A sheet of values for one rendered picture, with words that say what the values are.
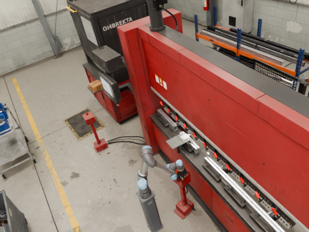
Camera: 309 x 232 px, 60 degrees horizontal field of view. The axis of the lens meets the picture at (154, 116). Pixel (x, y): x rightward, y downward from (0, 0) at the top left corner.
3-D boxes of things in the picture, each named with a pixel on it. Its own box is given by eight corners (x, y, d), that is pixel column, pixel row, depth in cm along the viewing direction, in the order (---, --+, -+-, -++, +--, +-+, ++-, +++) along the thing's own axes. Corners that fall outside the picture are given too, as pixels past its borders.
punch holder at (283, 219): (274, 217, 240) (277, 206, 229) (281, 211, 242) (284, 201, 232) (288, 230, 229) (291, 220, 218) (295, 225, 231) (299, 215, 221)
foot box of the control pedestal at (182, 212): (173, 211, 389) (172, 206, 381) (185, 200, 400) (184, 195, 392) (183, 220, 376) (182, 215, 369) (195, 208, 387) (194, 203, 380)
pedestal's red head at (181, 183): (171, 180, 351) (169, 171, 340) (180, 172, 358) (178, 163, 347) (182, 188, 338) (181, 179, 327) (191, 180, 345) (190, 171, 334)
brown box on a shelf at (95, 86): (87, 87, 504) (85, 82, 496) (99, 82, 512) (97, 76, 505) (93, 94, 483) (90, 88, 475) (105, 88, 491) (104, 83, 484)
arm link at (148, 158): (148, 159, 283) (180, 176, 306) (147, 152, 291) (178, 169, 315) (141, 165, 287) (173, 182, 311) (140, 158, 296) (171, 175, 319)
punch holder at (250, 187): (243, 186, 269) (243, 175, 258) (249, 182, 271) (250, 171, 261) (254, 196, 258) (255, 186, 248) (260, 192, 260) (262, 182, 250)
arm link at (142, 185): (139, 194, 316) (137, 187, 308) (138, 184, 327) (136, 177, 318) (149, 192, 316) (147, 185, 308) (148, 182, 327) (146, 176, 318)
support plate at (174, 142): (165, 141, 360) (165, 141, 360) (182, 133, 368) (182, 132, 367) (172, 149, 347) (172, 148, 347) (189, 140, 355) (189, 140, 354)
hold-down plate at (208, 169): (202, 166, 333) (202, 164, 331) (205, 164, 335) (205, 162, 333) (217, 182, 312) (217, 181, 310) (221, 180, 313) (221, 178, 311)
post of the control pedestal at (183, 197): (182, 203, 382) (178, 180, 349) (184, 201, 385) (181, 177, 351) (185, 205, 379) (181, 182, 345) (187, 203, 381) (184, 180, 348)
